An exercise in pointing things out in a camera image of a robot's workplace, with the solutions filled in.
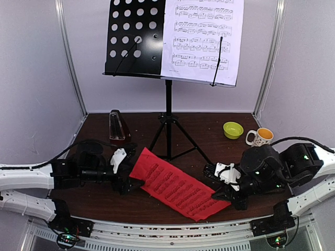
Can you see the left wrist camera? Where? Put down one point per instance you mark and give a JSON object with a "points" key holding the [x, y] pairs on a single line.
{"points": [[120, 155]]}

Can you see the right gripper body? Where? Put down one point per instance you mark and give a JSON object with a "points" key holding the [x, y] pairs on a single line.
{"points": [[240, 204]]}

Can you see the brown wooden metronome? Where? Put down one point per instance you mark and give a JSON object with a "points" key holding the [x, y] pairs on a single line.
{"points": [[119, 132]]}

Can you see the red paper sheet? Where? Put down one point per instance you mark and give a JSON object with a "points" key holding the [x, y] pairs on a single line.
{"points": [[175, 188]]}

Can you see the right aluminium corner post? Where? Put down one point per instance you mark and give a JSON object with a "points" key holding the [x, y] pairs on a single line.
{"points": [[273, 51]]}

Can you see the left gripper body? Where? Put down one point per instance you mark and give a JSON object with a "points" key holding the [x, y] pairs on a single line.
{"points": [[117, 186]]}

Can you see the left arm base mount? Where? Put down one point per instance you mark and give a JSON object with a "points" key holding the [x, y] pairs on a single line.
{"points": [[69, 231]]}

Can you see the white sheet music page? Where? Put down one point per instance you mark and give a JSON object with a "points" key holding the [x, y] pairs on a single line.
{"points": [[202, 41]]}

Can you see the aluminium front rail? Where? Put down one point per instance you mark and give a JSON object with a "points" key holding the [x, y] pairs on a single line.
{"points": [[229, 235]]}

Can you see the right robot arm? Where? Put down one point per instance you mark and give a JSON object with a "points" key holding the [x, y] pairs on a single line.
{"points": [[262, 169]]}

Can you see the white patterned mug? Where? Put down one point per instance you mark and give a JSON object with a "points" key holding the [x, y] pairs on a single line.
{"points": [[261, 136]]}

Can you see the green bowl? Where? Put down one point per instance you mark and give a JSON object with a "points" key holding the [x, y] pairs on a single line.
{"points": [[232, 130]]}

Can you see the black music stand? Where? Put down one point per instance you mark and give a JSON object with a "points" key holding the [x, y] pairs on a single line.
{"points": [[134, 49]]}

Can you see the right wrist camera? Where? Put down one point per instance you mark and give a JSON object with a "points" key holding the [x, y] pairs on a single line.
{"points": [[222, 172]]}

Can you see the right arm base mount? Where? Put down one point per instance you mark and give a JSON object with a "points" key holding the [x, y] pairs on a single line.
{"points": [[275, 231]]}

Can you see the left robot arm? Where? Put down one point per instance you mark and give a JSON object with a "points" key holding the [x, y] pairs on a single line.
{"points": [[87, 165]]}

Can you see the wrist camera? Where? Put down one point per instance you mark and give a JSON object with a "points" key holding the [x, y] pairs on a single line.
{"points": [[222, 172], [120, 155]]}

